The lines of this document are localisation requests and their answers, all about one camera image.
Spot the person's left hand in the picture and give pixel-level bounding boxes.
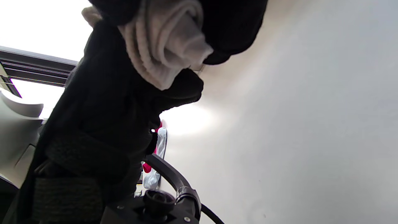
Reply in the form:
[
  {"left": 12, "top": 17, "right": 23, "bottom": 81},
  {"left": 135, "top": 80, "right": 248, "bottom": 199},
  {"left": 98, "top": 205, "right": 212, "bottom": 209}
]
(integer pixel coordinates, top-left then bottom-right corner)
[{"left": 89, "top": 0, "right": 268, "bottom": 66}]

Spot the person's right hand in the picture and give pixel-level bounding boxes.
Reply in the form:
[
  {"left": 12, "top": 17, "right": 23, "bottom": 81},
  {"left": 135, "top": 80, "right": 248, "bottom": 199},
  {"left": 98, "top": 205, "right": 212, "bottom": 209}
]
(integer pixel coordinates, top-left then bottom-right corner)
[{"left": 6, "top": 19, "right": 205, "bottom": 224}]

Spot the red sock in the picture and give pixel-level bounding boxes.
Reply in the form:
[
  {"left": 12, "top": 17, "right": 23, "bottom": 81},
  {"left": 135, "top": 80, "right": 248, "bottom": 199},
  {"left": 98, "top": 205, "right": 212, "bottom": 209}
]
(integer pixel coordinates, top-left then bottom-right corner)
[{"left": 142, "top": 122, "right": 164, "bottom": 174}]

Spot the light blue sock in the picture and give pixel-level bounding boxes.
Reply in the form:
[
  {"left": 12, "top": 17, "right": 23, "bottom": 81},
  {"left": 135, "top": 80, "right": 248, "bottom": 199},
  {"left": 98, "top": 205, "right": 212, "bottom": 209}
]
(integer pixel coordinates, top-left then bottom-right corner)
[{"left": 143, "top": 127, "right": 168, "bottom": 189}]

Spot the grey hand controller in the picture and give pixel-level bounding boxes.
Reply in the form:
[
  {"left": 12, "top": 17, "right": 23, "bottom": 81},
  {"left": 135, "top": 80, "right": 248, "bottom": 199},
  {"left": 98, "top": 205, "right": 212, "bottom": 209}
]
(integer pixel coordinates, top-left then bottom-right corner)
[
  {"left": 141, "top": 154, "right": 202, "bottom": 218},
  {"left": 0, "top": 89, "right": 44, "bottom": 189}
]

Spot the black window frame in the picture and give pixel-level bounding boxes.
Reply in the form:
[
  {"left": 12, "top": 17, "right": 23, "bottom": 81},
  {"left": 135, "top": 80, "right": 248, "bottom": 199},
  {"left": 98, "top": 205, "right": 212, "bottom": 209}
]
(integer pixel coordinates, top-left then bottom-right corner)
[{"left": 0, "top": 46, "right": 79, "bottom": 97}]

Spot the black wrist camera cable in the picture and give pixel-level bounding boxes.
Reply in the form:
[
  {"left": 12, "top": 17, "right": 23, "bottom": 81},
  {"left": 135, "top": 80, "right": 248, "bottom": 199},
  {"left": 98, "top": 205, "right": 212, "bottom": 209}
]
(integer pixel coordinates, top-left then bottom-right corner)
[{"left": 201, "top": 204, "right": 225, "bottom": 224}]

